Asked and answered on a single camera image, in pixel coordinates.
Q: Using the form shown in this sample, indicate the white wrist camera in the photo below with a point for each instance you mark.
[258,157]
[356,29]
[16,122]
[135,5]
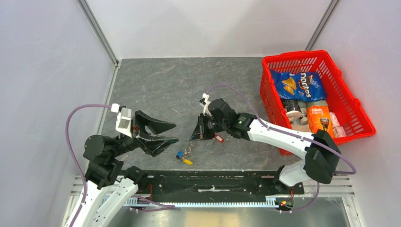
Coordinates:
[124,119]
[204,103]

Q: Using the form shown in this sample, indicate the grey deodorant bottle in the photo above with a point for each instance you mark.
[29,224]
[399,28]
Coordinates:
[294,113]

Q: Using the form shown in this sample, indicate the orange Gillette razor box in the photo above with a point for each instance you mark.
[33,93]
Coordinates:
[319,119]

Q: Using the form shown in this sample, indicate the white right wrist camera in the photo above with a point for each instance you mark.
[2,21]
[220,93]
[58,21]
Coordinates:
[204,103]

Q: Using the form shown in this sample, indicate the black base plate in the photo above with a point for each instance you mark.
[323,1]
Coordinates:
[212,186]

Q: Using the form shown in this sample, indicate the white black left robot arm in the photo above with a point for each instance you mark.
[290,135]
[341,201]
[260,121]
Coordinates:
[106,186]

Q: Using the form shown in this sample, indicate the red key tag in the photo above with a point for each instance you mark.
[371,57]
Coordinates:
[219,138]

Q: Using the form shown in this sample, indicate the yellow key tag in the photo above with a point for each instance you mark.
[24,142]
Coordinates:
[187,161]

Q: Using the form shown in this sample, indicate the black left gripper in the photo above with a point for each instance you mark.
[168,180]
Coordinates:
[152,144]

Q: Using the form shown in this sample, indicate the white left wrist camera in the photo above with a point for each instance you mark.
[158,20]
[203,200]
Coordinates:
[124,119]

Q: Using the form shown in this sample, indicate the slotted cable duct rail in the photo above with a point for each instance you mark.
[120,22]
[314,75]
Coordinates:
[269,202]

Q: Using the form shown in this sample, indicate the pink white small packet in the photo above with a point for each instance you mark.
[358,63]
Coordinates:
[338,130]

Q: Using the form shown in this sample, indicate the blue Doritos chip bag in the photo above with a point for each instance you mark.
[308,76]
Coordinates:
[303,86]

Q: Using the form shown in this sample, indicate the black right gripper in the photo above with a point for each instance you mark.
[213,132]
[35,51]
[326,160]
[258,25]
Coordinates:
[199,131]

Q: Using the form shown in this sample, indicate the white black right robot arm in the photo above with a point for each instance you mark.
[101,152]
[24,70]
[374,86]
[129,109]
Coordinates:
[318,153]

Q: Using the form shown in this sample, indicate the steel disc with keyrings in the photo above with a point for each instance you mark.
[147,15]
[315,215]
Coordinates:
[190,147]

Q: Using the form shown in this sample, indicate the red plastic basket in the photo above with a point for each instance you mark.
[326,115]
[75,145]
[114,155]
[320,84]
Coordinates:
[340,100]

